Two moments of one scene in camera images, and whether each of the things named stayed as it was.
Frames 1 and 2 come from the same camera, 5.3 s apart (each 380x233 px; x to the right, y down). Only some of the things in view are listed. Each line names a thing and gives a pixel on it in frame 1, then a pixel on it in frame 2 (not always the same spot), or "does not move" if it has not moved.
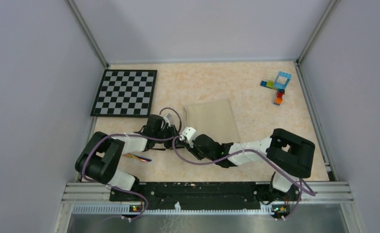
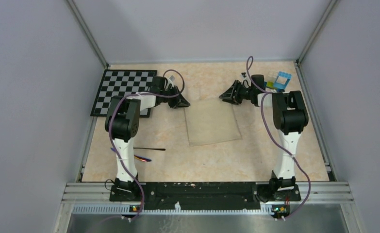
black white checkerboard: [125, 92] does not move
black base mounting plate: [205, 193] does not move
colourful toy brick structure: [279, 87] does not move
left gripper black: [172, 129] to [176, 104]
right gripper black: [193, 150] to [230, 95]
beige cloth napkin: [213, 118] does not move
